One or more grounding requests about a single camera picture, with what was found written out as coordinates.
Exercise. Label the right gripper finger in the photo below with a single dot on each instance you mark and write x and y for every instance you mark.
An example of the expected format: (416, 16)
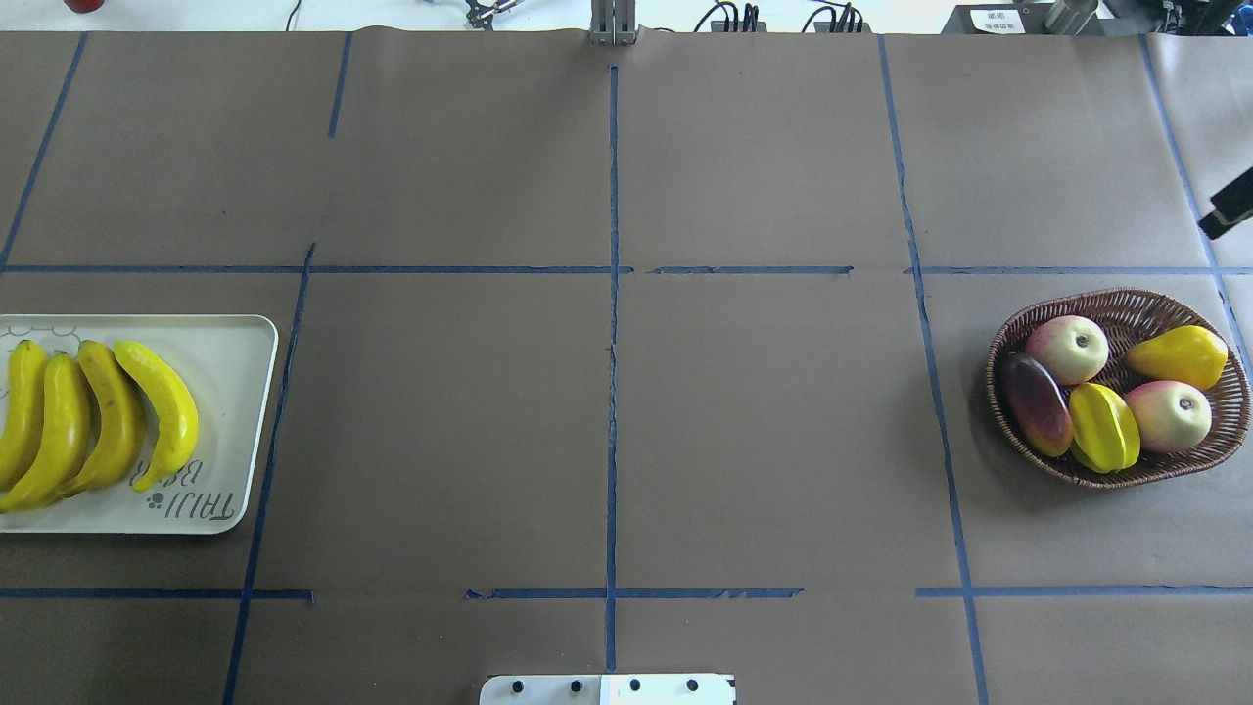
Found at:
(1231, 205)

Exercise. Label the yellow banana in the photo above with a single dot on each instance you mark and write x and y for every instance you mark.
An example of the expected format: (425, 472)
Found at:
(176, 411)
(23, 423)
(122, 422)
(64, 441)

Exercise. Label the brown wicker basket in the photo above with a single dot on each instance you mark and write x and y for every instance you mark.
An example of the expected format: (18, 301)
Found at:
(1127, 315)

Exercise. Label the yellow lemon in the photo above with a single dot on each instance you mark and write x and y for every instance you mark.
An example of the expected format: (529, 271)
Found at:
(1191, 354)

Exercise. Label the red green apple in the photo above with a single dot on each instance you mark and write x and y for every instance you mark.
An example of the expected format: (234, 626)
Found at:
(1171, 415)
(1072, 348)

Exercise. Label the yellow starfruit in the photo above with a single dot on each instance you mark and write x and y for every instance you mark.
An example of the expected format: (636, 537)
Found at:
(1106, 434)

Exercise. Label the dark purple eggplant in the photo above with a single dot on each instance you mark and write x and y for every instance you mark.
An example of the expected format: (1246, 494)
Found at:
(1033, 401)

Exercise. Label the black label box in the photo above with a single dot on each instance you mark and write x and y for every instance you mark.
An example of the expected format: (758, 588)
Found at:
(997, 19)

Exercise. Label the brown paper table cover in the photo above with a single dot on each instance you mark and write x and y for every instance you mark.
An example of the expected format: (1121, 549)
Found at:
(662, 358)

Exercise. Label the white bear tray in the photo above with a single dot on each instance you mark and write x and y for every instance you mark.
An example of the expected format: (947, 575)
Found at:
(227, 362)

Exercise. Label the red cylinder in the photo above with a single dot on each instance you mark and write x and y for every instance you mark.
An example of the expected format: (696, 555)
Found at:
(84, 6)

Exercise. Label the aluminium frame post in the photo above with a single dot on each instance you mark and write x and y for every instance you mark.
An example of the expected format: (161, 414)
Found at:
(613, 22)

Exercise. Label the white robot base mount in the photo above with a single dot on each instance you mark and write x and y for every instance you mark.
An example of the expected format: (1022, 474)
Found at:
(646, 688)

